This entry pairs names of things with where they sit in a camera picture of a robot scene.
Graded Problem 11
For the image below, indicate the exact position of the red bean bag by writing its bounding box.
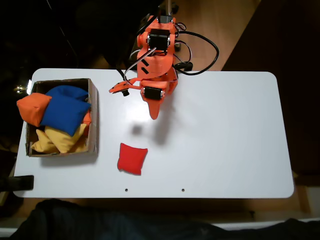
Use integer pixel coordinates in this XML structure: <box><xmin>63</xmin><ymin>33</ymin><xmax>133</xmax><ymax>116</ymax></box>
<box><xmin>116</xmin><ymin>142</ymin><xmax>149</xmax><ymax>176</ymax></box>

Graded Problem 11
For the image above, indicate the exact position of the brown cardboard box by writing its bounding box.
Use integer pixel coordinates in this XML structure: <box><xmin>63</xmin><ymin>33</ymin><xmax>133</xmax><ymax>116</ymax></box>
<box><xmin>25</xmin><ymin>78</ymin><xmax>100</xmax><ymax>158</ymax></box>

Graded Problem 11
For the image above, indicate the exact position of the small orange bean bag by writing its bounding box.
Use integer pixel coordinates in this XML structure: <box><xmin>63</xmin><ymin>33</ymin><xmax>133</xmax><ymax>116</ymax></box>
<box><xmin>82</xmin><ymin>109</ymin><xmax>92</xmax><ymax>137</ymax></box>

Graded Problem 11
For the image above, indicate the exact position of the blue bean bag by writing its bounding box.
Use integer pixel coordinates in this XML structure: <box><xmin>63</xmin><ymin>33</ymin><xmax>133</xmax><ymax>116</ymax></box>
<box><xmin>39</xmin><ymin>85</ymin><xmax>92</xmax><ymax>137</ymax></box>

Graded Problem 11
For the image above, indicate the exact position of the yellow bean bag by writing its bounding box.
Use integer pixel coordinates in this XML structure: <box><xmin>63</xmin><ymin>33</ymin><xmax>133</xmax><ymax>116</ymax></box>
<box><xmin>44</xmin><ymin>123</ymin><xmax>88</xmax><ymax>154</ymax></box>
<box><xmin>31</xmin><ymin>128</ymin><xmax>61</xmax><ymax>154</ymax></box>

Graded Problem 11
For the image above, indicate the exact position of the large orange bean bag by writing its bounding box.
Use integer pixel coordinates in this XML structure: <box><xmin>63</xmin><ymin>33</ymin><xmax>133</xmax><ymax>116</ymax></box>
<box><xmin>16</xmin><ymin>92</ymin><xmax>53</xmax><ymax>128</ymax></box>

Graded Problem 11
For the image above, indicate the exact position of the grey office chair base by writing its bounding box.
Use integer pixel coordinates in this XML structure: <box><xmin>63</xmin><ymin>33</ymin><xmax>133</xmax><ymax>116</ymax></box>
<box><xmin>139</xmin><ymin>0</ymin><xmax>180</xmax><ymax>26</ymax></box>

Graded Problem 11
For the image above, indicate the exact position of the black clamp at table corner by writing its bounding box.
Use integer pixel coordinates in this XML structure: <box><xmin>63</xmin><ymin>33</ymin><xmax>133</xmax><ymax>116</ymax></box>
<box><xmin>0</xmin><ymin>174</ymin><xmax>35</xmax><ymax>192</ymax></box>

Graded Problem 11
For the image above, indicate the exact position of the orange camera mount with camera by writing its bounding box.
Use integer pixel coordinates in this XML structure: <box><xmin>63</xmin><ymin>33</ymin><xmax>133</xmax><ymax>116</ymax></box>
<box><xmin>108</xmin><ymin>77</ymin><xmax>137</xmax><ymax>97</ymax></box>

